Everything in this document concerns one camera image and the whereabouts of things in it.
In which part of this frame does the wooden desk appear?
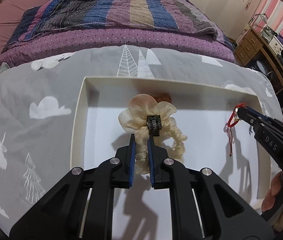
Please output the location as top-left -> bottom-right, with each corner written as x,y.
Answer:
235,28 -> 283,89

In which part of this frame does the striped purple blue quilt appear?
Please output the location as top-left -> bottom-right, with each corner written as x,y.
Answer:
0,0 -> 235,66

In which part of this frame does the cream organza scrunchie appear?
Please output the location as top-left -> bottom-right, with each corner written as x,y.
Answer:
118,94 -> 188,174

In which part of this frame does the red string bracelet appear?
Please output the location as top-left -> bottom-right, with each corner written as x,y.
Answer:
223,102 -> 246,158

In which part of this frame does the white shallow tray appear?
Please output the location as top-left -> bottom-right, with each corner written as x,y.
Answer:
70,77 -> 270,239

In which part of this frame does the orange red hair tie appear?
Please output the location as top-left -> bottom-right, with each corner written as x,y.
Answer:
153,93 -> 172,104

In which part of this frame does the person's right hand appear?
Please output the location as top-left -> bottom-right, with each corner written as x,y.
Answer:
261,171 -> 283,228

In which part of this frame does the grey printed bed sheet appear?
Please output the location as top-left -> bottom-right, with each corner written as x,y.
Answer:
0,46 -> 282,235

